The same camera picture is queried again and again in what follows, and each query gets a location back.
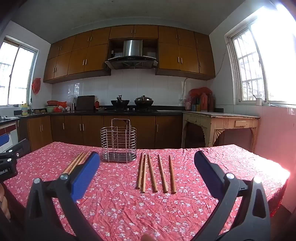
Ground large red plastic bag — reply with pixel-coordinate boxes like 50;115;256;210
190;87;213;98

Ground steel wire chopstick holder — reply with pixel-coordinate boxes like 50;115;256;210
100;118;137;163

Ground dark rectangular board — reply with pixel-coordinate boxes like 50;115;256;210
76;95;96;111

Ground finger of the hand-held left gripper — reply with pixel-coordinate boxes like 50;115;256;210
0;138;28;163

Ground group of condiment bottles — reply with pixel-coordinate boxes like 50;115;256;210
184;92;215;112

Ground white wall cable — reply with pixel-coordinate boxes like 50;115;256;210
179;77;195;103

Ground wooden chopstick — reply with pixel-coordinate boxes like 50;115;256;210
77;151;91;166
141;153;148;194
168;155;177;194
69;151;88;173
158;154;169;194
66;152;86;174
147;154;159;193
62;152;84;174
136;153;145;189

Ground steel range hood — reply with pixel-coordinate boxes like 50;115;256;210
105;40;158;70

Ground cream wooden side table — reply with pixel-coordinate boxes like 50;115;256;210
182;111;260;152

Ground black gas stove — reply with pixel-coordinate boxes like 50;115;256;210
105;108;159;113

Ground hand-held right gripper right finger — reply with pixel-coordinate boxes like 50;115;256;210
192;151;271;241

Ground person's left hand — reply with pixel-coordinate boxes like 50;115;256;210
0;183;11;223

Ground black wok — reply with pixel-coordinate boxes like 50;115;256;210
110;95;130;111

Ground brown wall cabinets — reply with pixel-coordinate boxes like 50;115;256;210
43;25;216;84

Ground brown base cabinets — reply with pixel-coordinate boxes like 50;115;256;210
17;115;184;151

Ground red floral tablecloth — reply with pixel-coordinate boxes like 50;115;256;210
3;141;290;241

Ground black kitchen countertop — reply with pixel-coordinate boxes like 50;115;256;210
0;108;223;121

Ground red bag on wall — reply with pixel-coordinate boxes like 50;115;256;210
32;78;41;94

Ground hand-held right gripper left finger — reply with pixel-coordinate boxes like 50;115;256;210
24;152;104;241

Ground large barred window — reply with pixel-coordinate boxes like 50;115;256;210
224;5;296;108

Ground small barred window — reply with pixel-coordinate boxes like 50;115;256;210
0;35;40;107

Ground black pot with lid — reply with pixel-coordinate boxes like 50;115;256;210
134;95;154;110

